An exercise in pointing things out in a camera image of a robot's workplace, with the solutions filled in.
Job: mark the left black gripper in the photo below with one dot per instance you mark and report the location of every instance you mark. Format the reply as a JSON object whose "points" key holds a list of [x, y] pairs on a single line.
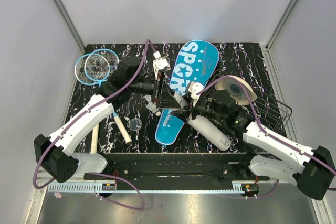
{"points": [[164, 97]]}

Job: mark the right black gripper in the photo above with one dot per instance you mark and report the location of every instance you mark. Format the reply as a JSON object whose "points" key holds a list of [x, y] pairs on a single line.
{"points": [[184, 114]]}

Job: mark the white shuttlecock of pair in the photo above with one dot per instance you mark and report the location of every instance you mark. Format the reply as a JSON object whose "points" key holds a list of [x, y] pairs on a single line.
{"points": [[148, 98], [153, 109]]}

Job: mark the white shuttlecock tube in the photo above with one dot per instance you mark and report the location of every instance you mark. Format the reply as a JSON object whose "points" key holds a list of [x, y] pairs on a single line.
{"points": [[206, 128]]}

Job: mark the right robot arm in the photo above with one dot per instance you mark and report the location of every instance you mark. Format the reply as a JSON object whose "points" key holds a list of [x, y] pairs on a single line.
{"points": [[310, 170]]}

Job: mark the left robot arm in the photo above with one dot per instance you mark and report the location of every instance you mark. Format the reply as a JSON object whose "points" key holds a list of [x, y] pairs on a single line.
{"points": [[55, 152]]}

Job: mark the blue badminton racket front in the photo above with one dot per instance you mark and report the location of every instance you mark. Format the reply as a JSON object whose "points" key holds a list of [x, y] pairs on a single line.
{"points": [[103, 63]]}

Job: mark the clear plastic tube lid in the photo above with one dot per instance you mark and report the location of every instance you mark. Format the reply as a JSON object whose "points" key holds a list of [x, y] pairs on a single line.
{"points": [[134, 124]]}

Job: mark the blue racket cover bag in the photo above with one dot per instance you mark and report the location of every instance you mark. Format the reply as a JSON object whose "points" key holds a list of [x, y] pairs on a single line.
{"points": [[195, 61]]}

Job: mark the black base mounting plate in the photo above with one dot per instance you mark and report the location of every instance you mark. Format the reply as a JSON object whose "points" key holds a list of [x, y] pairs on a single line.
{"points": [[180, 171]]}

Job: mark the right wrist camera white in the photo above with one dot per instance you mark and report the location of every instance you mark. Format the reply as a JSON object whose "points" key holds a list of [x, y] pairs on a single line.
{"points": [[193, 89]]}

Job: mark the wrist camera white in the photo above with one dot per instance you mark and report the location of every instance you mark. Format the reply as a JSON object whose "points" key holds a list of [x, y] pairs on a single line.
{"points": [[193, 89], [159, 63]]}

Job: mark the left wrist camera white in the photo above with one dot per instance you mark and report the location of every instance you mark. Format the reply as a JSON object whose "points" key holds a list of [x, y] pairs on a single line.
{"points": [[159, 63]]}

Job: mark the black wire dish rack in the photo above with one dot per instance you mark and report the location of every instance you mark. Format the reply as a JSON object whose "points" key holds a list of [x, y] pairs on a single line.
{"points": [[271, 113]]}

